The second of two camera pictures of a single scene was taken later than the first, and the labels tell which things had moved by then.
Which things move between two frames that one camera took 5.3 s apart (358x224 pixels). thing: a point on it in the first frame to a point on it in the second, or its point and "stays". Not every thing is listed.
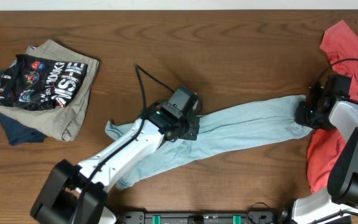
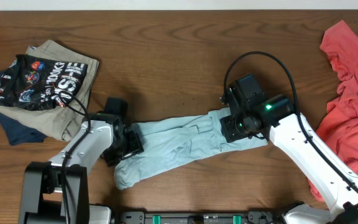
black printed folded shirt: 33,84 stays
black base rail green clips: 253,217 stays
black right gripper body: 301,113 to 229,129
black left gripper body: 190,130 to 132,144
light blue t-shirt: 221,132 stays
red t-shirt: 349,56 stays
